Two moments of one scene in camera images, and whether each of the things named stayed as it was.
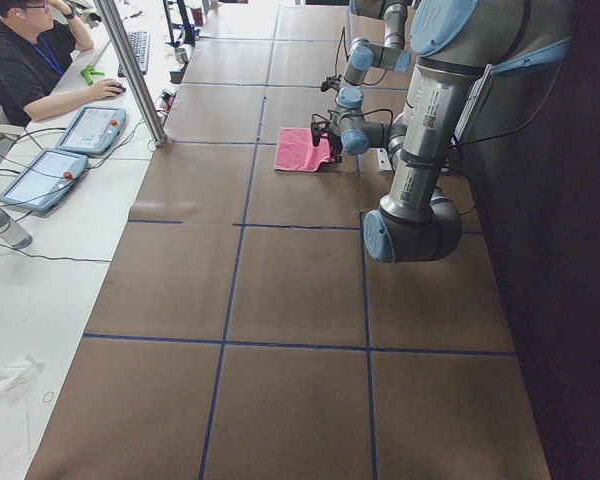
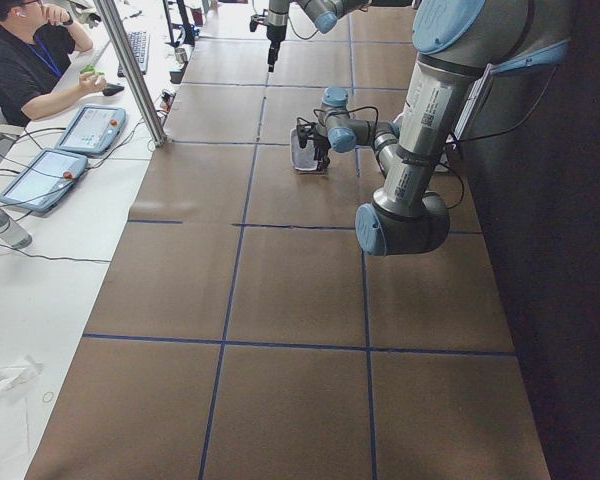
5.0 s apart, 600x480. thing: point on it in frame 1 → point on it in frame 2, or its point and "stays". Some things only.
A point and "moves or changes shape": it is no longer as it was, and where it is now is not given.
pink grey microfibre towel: [295, 150] moves or changes shape
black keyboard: [139, 42] stays
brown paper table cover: [246, 334] stays
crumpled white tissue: [13, 375] stays
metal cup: [181, 55] stays
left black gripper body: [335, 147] → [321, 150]
